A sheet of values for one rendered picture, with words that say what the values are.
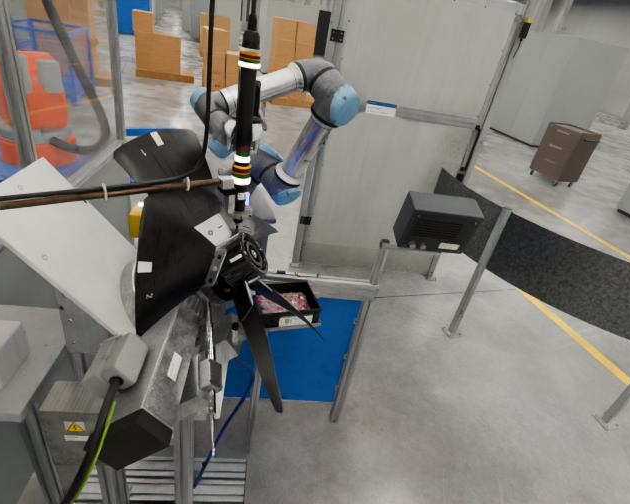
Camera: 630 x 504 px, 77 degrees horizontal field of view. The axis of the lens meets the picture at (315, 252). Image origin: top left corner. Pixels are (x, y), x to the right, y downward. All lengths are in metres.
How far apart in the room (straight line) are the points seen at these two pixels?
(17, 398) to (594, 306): 2.50
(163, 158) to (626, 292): 2.27
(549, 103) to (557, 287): 8.15
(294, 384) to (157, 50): 8.85
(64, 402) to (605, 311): 2.43
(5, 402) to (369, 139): 2.40
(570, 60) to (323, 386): 9.36
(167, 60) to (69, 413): 9.29
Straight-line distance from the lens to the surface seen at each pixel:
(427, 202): 1.45
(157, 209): 0.71
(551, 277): 2.58
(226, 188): 0.95
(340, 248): 3.18
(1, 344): 1.18
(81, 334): 1.09
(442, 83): 2.92
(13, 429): 1.82
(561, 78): 10.46
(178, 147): 1.01
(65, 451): 1.30
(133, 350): 0.82
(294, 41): 9.05
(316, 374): 1.92
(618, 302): 2.60
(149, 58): 10.08
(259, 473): 1.99
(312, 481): 2.00
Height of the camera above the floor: 1.73
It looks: 30 degrees down
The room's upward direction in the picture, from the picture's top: 11 degrees clockwise
